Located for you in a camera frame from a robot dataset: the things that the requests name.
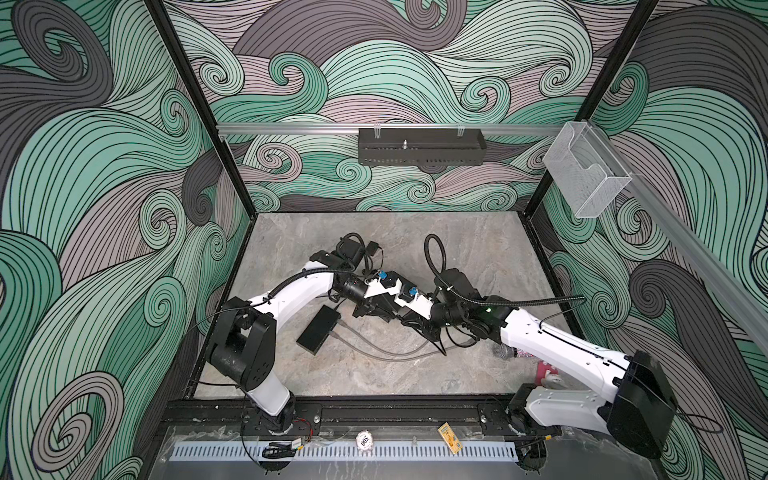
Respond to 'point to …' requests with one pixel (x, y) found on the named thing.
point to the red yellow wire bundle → (311, 433)
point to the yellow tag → (453, 441)
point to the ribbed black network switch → (319, 329)
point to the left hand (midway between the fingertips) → (393, 310)
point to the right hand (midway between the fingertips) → (405, 318)
